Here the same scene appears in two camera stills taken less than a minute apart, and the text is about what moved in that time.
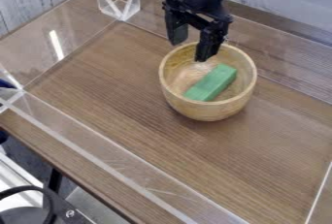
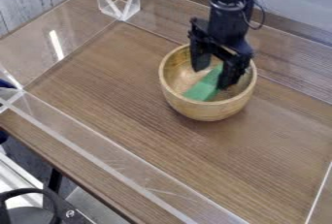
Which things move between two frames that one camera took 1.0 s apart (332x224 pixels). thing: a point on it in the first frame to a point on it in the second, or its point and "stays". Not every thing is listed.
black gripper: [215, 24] to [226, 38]
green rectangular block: [208, 86] stays
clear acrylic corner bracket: [120, 9] stays
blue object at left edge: [6, 83] stays
